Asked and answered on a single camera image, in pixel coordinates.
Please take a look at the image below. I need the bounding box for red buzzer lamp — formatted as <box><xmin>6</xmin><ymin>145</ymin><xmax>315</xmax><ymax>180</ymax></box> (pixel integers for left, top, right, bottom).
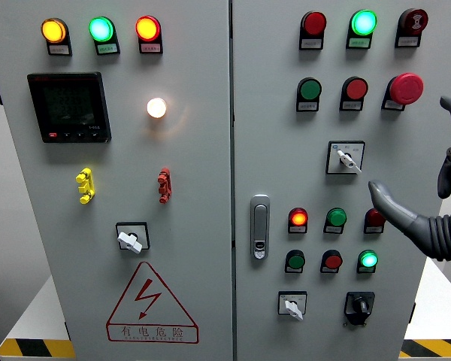
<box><xmin>395</xmin><ymin>8</ymin><xmax>429</xmax><ymax>49</ymax></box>

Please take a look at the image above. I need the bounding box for grey cabinet door with lock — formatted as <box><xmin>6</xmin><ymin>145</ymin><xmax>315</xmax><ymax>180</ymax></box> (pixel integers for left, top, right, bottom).
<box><xmin>231</xmin><ymin>0</ymin><xmax>451</xmax><ymax>361</ymax></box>

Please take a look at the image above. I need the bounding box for silver door lock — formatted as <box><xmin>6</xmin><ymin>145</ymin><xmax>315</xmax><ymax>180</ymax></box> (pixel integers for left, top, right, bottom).
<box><xmin>250</xmin><ymin>194</ymin><xmax>271</xmax><ymax>261</ymax></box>

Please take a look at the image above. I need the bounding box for large white-handle switch pale plate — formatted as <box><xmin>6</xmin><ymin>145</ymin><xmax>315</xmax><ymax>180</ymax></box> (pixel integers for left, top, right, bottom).
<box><xmin>325</xmin><ymin>141</ymin><xmax>366</xmax><ymax>176</ymax></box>

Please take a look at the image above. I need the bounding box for small yellow handle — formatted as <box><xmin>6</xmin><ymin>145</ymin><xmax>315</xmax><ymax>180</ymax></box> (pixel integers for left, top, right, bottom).
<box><xmin>75</xmin><ymin>167</ymin><xmax>96</xmax><ymax>205</ymax></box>

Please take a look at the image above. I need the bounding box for large green push button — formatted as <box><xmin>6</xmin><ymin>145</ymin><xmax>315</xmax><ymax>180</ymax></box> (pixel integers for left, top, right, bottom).
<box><xmin>295</xmin><ymin>77</ymin><xmax>322</xmax><ymax>113</ymax></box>

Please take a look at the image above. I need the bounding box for white-handle switch black plate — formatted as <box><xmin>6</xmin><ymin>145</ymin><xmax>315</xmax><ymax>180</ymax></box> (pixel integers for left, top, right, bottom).
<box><xmin>115</xmin><ymin>221</ymin><xmax>151</xmax><ymax>256</ymax></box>

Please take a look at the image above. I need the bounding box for small green push button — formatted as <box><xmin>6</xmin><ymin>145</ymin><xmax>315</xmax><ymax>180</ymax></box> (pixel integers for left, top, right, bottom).
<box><xmin>284</xmin><ymin>250</ymin><xmax>306</xmax><ymax>275</ymax></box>
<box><xmin>322</xmin><ymin>208</ymin><xmax>348</xmax><ymax>235</ymax></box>

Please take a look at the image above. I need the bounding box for black yellow striped tape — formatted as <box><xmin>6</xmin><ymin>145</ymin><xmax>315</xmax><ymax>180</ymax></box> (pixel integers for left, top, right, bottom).
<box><xmin>0</xmin><ymin>338</ymin><xmax>76</xmax><ymax>359</ymax></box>
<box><xmin>399</xmin><ymin>339</ymin><xmax>451</xmax><ymax>359</ymax></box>

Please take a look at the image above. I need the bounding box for red warning triangle sticker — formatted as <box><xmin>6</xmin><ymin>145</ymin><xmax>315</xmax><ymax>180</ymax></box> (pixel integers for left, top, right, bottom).
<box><xmin>105</xmin><ymin>261</ymin><xmax>200</xmax><ymax>344</ymax></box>

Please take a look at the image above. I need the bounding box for small green lit lamp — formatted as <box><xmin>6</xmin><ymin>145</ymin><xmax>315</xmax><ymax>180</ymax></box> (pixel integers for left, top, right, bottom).
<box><xmin>356</xmin><ymin>250</ymin><xmax>379</xmax><ymax>275</ymax></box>

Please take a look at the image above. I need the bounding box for large red stop button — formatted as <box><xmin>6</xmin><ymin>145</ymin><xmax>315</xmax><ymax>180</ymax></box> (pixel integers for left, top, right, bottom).
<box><xmin>381</xmin><ymin>72</ymin><xmax>425</xmax><ymax>111</ymax></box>

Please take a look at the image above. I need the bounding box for small red handle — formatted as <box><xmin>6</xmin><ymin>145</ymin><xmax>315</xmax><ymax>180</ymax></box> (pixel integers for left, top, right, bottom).
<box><xmin>157</xmin><ymin>167</ymin><xmax>171</xmax><ymax>205</ymax></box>

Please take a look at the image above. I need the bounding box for small red push button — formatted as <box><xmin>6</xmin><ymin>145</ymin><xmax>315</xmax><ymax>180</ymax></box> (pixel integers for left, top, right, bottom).
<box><xmin>319</xmin><ymin>250</ymin><xmax>344</xmax><ymax>275</ymax></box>

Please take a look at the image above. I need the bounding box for white glowing lamp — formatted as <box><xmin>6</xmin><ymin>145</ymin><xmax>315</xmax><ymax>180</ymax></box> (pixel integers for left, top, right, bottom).
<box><xmin>147</xmin><ymin>97</ymin><xmax>168</xmax><ymax>120</ymax></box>

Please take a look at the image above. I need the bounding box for black display meter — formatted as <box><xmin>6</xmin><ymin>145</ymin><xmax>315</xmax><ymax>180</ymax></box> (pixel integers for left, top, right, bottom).
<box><xmin>26</xmin><ymin>71</ymin><xmax>112</xmax><ymax>144</ymax></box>

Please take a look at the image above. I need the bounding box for small white-handle switch pale plate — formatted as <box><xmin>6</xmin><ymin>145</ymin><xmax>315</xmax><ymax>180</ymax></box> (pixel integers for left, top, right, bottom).
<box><xmin>277</xmin><ymin>290</ymin><xmax>308</xmax><ymax>322</ymax></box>

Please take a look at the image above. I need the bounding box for large red push button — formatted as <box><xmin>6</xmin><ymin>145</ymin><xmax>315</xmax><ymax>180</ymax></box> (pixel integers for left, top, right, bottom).
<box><xmin>339</xmin><ymin>76</ymin><xmax>369</xmax><ymax>112</ymax></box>

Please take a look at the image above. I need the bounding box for grey cabinet door with display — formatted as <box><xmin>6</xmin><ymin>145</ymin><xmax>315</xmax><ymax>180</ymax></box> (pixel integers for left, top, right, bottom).
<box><xmin>0</xmin><ymin>0</ymin><xmax>235</xmax><ymax>361</ymax></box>

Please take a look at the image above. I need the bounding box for large dark red lamp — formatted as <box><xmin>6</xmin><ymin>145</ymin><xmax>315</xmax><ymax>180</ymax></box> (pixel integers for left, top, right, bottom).
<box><xmin>298</xmin><ymin>11</ymin><xmax>328</xmax><ymax>51</ymax></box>

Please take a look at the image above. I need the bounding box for black-handle turn switch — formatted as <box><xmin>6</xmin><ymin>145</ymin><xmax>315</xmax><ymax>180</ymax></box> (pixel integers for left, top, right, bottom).
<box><xmin>343</xmin><ymin>291</ymin><xmax>376</xmax><ymax>328</ymax></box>

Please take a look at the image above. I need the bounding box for yellow round lamp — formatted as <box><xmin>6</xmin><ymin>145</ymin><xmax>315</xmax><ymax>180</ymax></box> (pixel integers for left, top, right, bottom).
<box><xmin>41</xmin><ymin>17</ymin><xmax>73</xmax><ymax>56</ymax></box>

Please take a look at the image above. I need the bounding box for small orange-red lit lamp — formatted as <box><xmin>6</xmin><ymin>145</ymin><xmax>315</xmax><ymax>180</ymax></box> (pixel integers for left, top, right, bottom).
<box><xmin>287</xmin><ymin>207</ymin><xmax>309</xmax><ymax>235</ymax></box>

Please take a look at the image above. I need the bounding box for large green lit lamp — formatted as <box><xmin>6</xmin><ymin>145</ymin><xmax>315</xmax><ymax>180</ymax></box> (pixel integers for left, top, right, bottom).
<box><xmin>346</xmin><ymin>9</ymin><xmax>378</xmax><ymax>50</ymax></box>

